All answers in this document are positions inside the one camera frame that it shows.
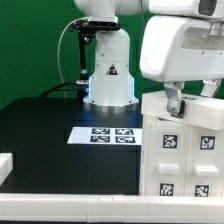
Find white front rail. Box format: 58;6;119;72
0;194;224;224

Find white cabinet drawer box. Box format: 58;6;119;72
141;91;224;131

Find black camera on stand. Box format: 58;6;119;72
69;17;121;100

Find white left rail piece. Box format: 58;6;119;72
0;153;13;186

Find large white cabinet body box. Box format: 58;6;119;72
139;116;224;198

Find white marker sheet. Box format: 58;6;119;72
67;127;142;145

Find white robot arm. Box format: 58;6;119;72
74;0;224;115

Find grey camera cable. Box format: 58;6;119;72
57;17;88;99

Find small white cabinet panel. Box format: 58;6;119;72
147;122;189;197

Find black cables at base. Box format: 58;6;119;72
38;81;90;99

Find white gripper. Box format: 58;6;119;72
140;16;224;117

